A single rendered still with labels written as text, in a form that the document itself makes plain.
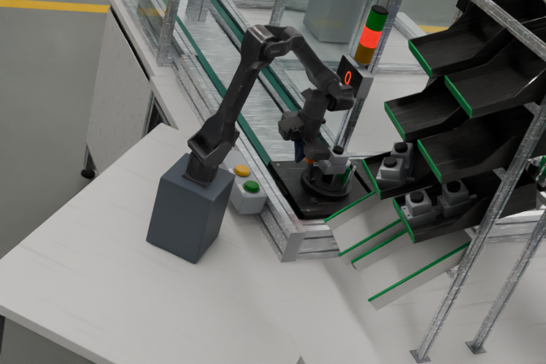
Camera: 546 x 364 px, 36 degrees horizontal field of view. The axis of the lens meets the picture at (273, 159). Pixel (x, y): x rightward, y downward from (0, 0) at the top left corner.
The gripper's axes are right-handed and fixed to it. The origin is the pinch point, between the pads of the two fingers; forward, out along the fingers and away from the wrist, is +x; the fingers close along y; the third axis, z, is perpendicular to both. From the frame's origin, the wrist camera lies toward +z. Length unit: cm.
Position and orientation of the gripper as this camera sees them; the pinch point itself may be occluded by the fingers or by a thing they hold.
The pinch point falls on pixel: (300, 151)
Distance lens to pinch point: 218.6
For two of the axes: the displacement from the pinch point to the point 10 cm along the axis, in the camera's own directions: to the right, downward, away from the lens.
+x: -2.5, 8.1, 5.3
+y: 3.8, 5.9, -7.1
